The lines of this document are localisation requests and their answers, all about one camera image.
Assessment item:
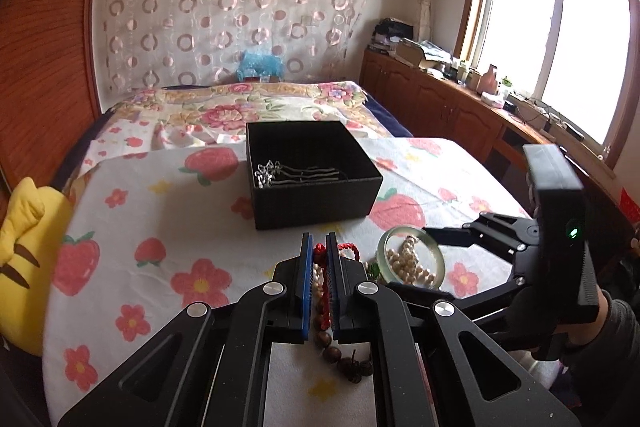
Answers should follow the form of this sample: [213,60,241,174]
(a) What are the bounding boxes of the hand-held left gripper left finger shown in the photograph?
[57,233,314,427]

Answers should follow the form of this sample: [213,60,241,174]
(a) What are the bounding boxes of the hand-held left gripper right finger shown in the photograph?
[326,233,582,427]

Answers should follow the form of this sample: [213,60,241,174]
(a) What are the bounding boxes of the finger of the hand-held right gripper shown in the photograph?
[387,274,527,329]
[424,211,542,254]

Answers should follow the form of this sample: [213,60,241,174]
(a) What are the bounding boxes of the wooden bead bracelet red cord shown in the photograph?
[311,241,375,378]

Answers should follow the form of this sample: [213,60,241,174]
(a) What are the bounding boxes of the pearl bead necklace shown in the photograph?
[387,235,437,288]

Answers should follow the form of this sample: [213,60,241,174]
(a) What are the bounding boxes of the black box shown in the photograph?
[246,121,384,231]

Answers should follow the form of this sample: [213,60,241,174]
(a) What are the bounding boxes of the person's right forearm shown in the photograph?
[567,288,640,408]

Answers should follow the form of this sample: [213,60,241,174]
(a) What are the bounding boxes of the silver hairpins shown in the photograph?
[255,160,352,189]

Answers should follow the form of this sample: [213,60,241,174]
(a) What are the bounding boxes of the wooden cabinet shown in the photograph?
[360,48,558,175]

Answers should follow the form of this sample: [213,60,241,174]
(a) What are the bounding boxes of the navy bedsheet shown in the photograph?
[364,93,416,138]

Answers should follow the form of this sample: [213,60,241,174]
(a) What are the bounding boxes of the strawberry print cloth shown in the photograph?
[42,136,563,427]

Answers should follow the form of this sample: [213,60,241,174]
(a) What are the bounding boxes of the window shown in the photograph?
[456,0,637,168]

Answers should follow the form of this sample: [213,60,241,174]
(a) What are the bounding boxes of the cardboard box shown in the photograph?
[394,37,452,68]

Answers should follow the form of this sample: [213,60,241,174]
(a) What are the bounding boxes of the floral blanket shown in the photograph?
[94,80,397,154]

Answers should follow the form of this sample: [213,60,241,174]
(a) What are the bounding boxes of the pile of dark clothes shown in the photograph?
[372,20,414,54]

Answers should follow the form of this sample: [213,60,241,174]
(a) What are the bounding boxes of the blue plastic bag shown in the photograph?
[237,50,284,81]

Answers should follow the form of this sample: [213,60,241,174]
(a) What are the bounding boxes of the yellow plush toy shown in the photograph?
[0,177,77,358]

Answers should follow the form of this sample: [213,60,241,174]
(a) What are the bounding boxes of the wooden wardrobe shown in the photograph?
[0,0,128,210]

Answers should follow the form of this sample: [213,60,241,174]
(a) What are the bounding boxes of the circle pattern wall curtain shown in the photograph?
[102,0,372,91]

